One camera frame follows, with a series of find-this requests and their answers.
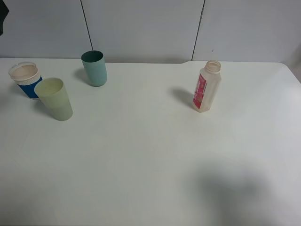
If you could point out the pink-labelled plastic drink bottle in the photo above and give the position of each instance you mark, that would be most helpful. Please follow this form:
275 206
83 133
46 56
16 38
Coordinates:
207 86

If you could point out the blue-sleeved clear cup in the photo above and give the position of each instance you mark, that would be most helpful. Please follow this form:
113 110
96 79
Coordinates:
26 75

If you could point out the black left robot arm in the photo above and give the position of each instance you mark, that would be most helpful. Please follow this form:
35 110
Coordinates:
3 14

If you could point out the teal green plastic cup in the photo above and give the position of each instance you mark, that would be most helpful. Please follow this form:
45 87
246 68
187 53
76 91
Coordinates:
95 68

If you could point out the light green plastic cup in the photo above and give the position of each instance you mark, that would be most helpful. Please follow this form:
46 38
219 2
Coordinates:
53 94

